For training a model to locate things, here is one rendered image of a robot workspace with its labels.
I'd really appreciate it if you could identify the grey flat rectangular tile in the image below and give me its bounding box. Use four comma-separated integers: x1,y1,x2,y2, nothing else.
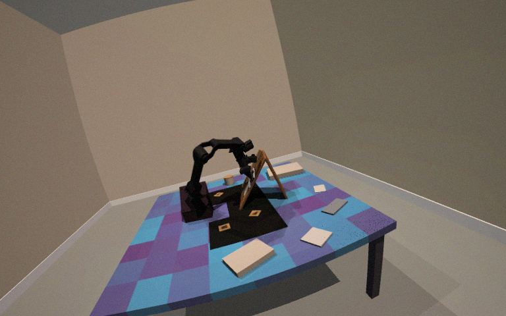
321,198,348,215

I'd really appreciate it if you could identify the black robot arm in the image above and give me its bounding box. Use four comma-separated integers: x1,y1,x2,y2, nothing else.
184,137,257,202

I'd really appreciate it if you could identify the grey cylinder with orange top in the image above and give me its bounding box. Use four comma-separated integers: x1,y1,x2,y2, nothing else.
223,175,235,186

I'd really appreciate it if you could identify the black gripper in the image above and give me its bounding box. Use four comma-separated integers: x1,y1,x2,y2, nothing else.
236,154,252,179

